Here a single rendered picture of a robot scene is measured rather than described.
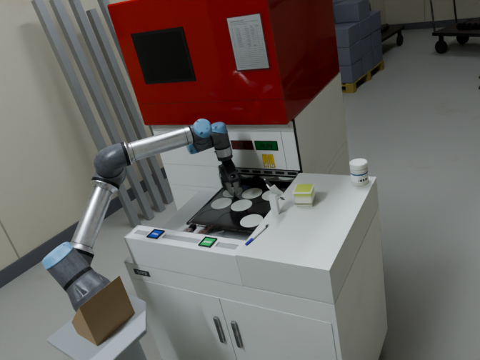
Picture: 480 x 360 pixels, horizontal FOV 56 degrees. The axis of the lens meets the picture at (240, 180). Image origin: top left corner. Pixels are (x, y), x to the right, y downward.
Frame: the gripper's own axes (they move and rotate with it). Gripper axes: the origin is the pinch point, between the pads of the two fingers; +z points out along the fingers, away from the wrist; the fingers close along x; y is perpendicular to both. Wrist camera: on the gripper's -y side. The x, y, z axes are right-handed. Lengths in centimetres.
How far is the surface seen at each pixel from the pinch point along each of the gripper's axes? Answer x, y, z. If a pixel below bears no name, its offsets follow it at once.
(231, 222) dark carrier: 6.2, -20.6, 1.4
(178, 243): 29.0, -34.9, -4.7
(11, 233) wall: 164, 148, 57
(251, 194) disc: -7.5, -1.7, 1.3
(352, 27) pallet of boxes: -228, 361, 11
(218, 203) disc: 8.6, -1.5, 1.3
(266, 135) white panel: -21.0, 2.5, -23.8
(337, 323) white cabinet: -17, -76, 18
